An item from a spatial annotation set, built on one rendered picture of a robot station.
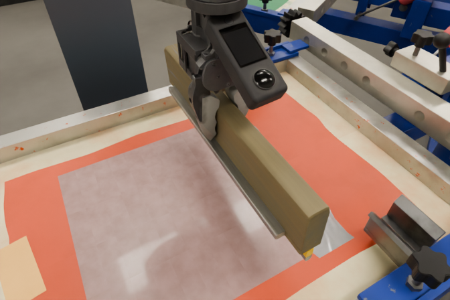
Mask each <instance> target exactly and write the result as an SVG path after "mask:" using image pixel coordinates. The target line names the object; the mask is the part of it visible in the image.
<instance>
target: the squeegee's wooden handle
mask: <svg viewBox="0 0 450 300"><path fill-rule="evenodd" d="M164 52H165V59H166V64H167V71H168V75H169V82H170V83H171V85H172V86H174V85H175V87H176V88H177V89H178V90H179V92H180V93H181V95H182V96H183V97H184V98H185V100H186V101H187V102H188V104H189V105H190V106H191V104H190V100H189V96H188V87H189V85H190V83H191V82H192V79H191V78H190V77H189V76H188V75H187V74H186V72H185V71H184V69H183V68H182V67H181V66H180V65H179V55H178V48H177V44H173V45H170V46H166V47H165V49H164ZM210 92H212V93H214V91H210ZM214 94H215V93H214ZM215 95H216V97H217V98H218V99H219V100H220V105H219V108H218V110H217V111H216V116H215V118H216V121H217V123H216V126H215V131H216V132H217V135H216V136H215V139H216V140H217V142H218V143H219V144H220V146H221V147H222V148H223V150H224V151H225V152H226V154H227V155H228V156H229V158H230V159H231V160H232V162H233V163H234V164H235V166H236V167H237V168H238V169H239V171H240V172H241V174H242V175H243V176H244V177H245V179H246V180H247V182H248V183H249V184H250V185H251V186H252V188H253V189H254V191H255V192H256V193H257V194H258V196H259V197H260V199H261V200H262V201H263V202H264V203H265V205H266V206H267V208H268V209H269V210H270V211H271V213H272V214H273V216H274V217H275V218H276V219H277V221H278V222H279V224H280V225H281V226H282V227H283V229H284V230H285V236H286V237H287V239H288V240H289V242H290V243H291V244H292V245H293V247H294V248H295V250H296V251H297V252H298V253H299V254H303V253H305V252H307V251H308V250H311V249H312V248H314V247H316V246H317V245H319V244H321V240H322V237H323V233H324V230H325V227H326V224H327V220H328V217H329V213H330V208H329V206H328V205H327V204H326V203H325V202H324V201H323V200H322V199H321V198H320V197H319V196H318V195H317V193H316V192H315V191H314V190H313V189H312V188H311V187H310V186H309V184H308V183H307V182H306V181H305V180H304V179H303V178H302V177H301V176H300V175H299V174H298V173H297V172H296V171H295V170H294V169H293V168H292V166H291V165H290V164H289V163H288V162H287V161H286V160H285V159H284V157H283V156H282V155H281V154H280V153H279V152H278V151H277V150H276V149H275V148H274V147H273V146H272V145H271V144H270V143H269V142H268V141H267V139H266V138H265V137H264V136H263V135H262V134H261V133H260V132H259V131H258V129H257V128H256V127H255V126H254V125H253V124H252V123H251V122H250V121H249V120H248V119H247V118H246V117H245V116H244V115H243V114H242V112H241V111H240V110H239V109H238V108H237V107H236V106H235V105H234V104H233V102H232V101H231V100H230V99H229V98H228V97H227V96H226V95H225V94H224V93H223V92H222V91H221V90H220V91H219V93H217V94H215ZM191 107H192V106H191Z"/></svg>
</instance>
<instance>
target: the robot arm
mask: <svg viewBox="0 0 450 300"><path fill-rule="evenodd" d="M185 2H186V5H187V7H188V8H189V9H191V17H192V20H189V21H188V24H187V28H185V29H180V30H177V31H176V36H177V48H178V55H179V65H180V66H181V67H182V68H183V69H184V71H185V72H186V74H187V75H188V76H189V77H190V78H191V79H192V82H191V83H190V85H189V87H188V96H189V100H190V104H191V106H192V108H193V110H194V112H195V114H196V119H197V122H198V124H199V126H200V129H201V131H202V132H203V134H204V135H205V136H206V137H207V138H208V139H209V140H210V141H211V140H212V139H213V138H214V137H215V136H216V135H217V132H216V131H215V126H216V123H217V121H216V118H215V116H216V111H217V110H218V108H219V105H220V100H219V99H218V98H217V97H216V95H215V94H217V93H219V91H220V90H221V89H224V88H225V91H226V94H227V96H228V98H229V99H230V100H231V101H232V102H233V104H234V105H235V106H236V107H237V108H238V109H239V110H240V111H241V112H242V114H243V115H244V116H246V114H247V112H248V110H249V109H250V110H254V109H256V108H259V107H261V106H264V105H266V104H268V103H270V102H273V101H275V100H278V99H280V98H282V97H283V95H284V94H285V93H286V91H287V89H288V86H287V84H286V82H285V81H284V79H283V77H282V76H281V74H280V73H279V71H278V70H277V68H276V66H275V65H274V63H273V61H272V60H271V58H270V56H269V55H268V53H267V51H266V50H265V48H264V47H263V45H262V44H261V42H260V40H259V39H258V37H257V35H256V34H255V32H254V30H253V28H252V27H251V26H250V24H249V22H248V20H247V19H246V18H245V16H244V14H243V12H242V11H241V10H243V9H244V8H245V7H246V6H247V3H248V0H185ZM190 22H191V23H192V24H190ZM190 31H192V32H191V33H190ZM183 33H185V34H183ZM180 44H181V45H180ZM181 55H182V58H181ZM210 91H214V93H215V94H214V93H212V92H210Z"/></svg>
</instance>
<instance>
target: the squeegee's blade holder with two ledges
mask: <svg viewBox="0 0 450 300"><path fill-rule="evenodd" d="M169 93H170V94H171V95H172V97H173V98H174V100H175V101H176V103H177V104H178V105H179V107H180V108H181V110H182V111H183V112H184V113H185V115H186V117H187V118H188V119H189V120H190V122H191V123H192V125H193V126H194V127H195V129H196V130H197V132H198V133H199V134H200V136H201V137H202V139H203V140H204V141H205V143H206V144H207V146H208V147H209V148H210V150H211V151H212V153H213V154H214V155H215V156H216V158H217V160H218V161H219V162H220V164H221V165H222V167H223V168H224V169H225V170H226V172H227V173H228V175H229V176H230V177H231V179H232V181H233V182H234V183H235V184H236V186H237V187H238V189H239V190H240V191H241V193H242V194H243V196H244V197H245V198H246V200H247V201H248V203H249V204H250V205H251V206H252V208H253V210H254V211H255V212H256V214H257V215H258V216H259V218H260V219H261V220H262V222H263V223H264V225H265V226H266V227H267V229H268V230H269V232H270V233H271V234H272V236H273V237H274V239H276V240H277V239H279V238H280V237H282V236H284V235H285V230H284V229H283V227H282V226H281V225H280V224H279V222H278V221H277V219H276V218H275V217H274V216H273V214H272V213H271V211H270V210H269V209H268V208H267V206H266V205H265V203H264V202H263V201H262V200H261V199H260V197H259V196H258V194H257V193H256V192H255V191H254V189H253V188H252V186H251V185H250V184H249V183H248V182H247V180H246V179H245V177H244V176H243V175H242V174H241V172H240V171H239V169H238V168H237V167H236V166H235V164H234V163H233V162H232V160H231V159H230V158H229V156H228V155H227V154H226V152H225V151H224V150H223V148H222V147H221V146H220V144H219V143H218V142H217V140H216V139H215V138H213V139H212V140H211V141H210V140H209V139H208V138H207V137H206V136H205V135H204V134H203V132H202V131H201V129H200V126H199V124H198V122H197V119H196V114H195V112H194V110H193V109H192V107H191V106H190V105H189V104H188V102H187V101H186V100H185V98H184V97H183V96H182V95H181V93H180V92H179V90H178V89H177V88H176V87H175V85H174V86H170V87H169Z"/></svg>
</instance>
